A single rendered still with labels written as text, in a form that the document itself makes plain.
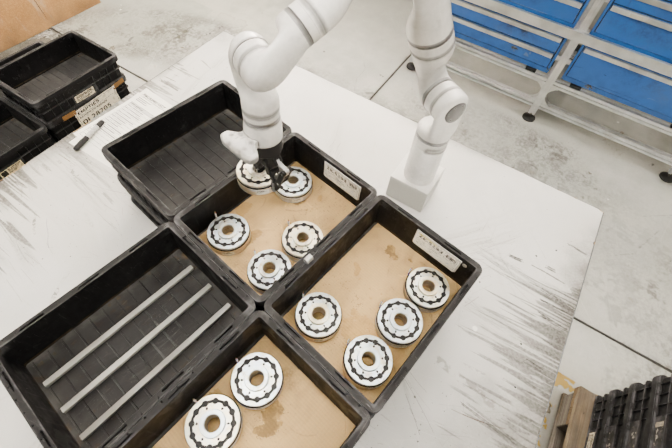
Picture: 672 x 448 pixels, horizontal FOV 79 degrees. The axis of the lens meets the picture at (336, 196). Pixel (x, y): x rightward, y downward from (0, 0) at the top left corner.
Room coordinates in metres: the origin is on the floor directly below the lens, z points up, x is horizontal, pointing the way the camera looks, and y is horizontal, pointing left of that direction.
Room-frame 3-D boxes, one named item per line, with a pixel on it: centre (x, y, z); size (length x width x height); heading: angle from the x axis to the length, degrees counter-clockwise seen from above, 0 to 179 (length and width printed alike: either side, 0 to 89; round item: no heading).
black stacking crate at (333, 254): (0.36, -0.11, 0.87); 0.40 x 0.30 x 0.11; 144
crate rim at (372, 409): (0.36, -0.11, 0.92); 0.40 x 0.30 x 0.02; 144
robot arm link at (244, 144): (0.54, 0.17, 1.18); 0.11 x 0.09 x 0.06; 144
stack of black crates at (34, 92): (1.33, 1.23, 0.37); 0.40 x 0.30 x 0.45; 153
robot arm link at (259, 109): (0.57, 0.16, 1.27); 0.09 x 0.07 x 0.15; 37
